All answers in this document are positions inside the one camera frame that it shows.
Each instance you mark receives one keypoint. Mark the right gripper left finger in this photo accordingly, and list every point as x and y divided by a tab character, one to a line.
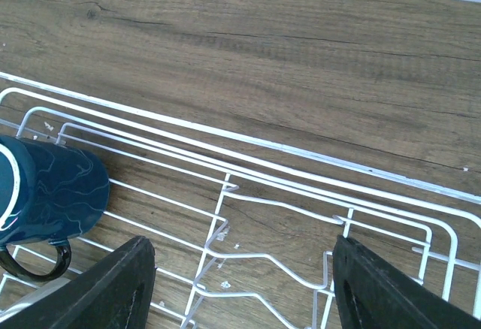
114	293

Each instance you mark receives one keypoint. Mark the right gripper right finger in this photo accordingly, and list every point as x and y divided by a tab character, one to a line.
371	293

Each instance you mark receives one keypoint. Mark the dark blue ceramic mug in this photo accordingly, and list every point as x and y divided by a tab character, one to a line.
49	192

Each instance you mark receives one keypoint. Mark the white wire dish rack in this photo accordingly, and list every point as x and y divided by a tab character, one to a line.
244	228

